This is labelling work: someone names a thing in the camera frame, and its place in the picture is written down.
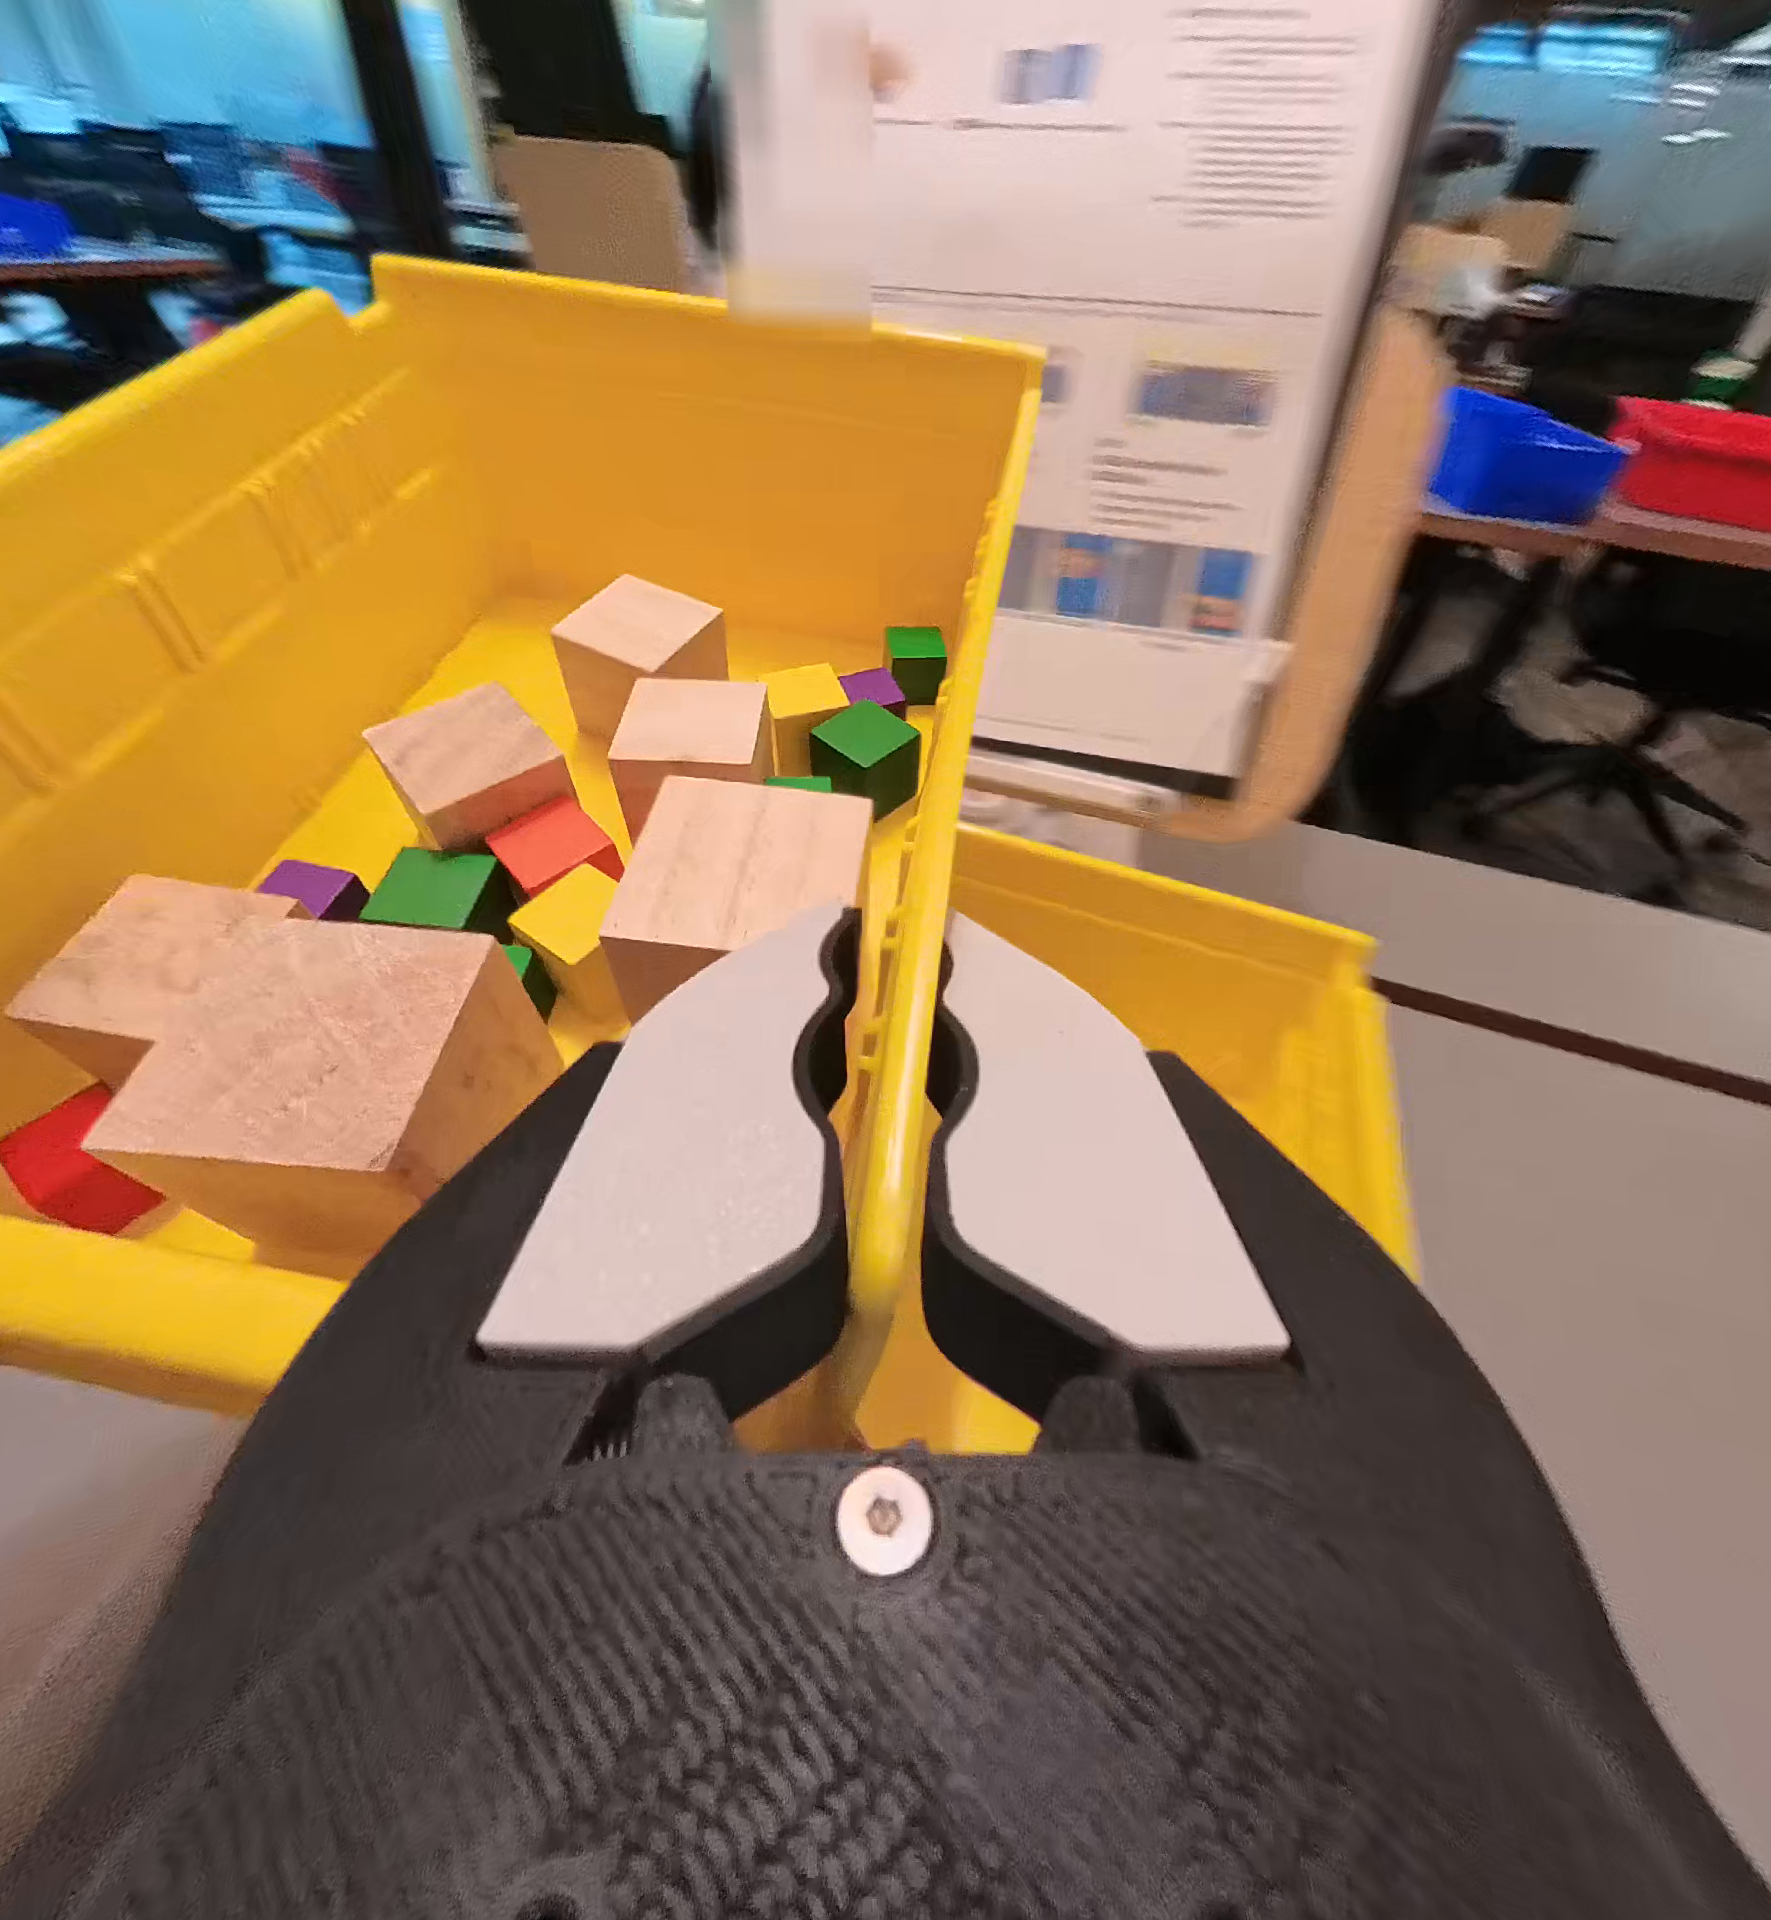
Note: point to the wooden display board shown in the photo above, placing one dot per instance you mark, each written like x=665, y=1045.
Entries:
x=1351, y=600

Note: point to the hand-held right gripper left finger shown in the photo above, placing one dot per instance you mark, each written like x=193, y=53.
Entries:
x=675, y=1185

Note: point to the white printed poster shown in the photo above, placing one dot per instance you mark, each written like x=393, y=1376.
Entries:
x=1201, y=301

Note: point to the pile of small coloured cubes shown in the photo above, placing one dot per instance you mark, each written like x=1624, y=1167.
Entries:
x=863, y=749

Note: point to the blue plastic bin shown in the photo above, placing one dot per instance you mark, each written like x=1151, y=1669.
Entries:
x=1515, y=457

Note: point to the red plastic bin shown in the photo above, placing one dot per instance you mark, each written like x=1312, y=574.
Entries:
x=1741, y=465

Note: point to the black office chair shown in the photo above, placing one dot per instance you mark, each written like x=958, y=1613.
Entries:
x=1650, y=676

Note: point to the white post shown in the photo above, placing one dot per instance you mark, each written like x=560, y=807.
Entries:
x=801, y=149

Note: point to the yellow plastic bin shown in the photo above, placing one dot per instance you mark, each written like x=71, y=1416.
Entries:
x=1201, y=975
x=675, y=450

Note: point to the black pillar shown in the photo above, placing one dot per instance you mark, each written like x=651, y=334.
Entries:
x=399, y=121

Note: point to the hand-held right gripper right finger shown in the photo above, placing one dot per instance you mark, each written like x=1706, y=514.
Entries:
x=1080, y=1185

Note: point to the pile of plain wooden cubes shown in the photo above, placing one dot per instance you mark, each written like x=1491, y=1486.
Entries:
x=314, y=1049

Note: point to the brown cardboard box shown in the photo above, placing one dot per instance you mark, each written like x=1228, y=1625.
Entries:
x=600, y=217

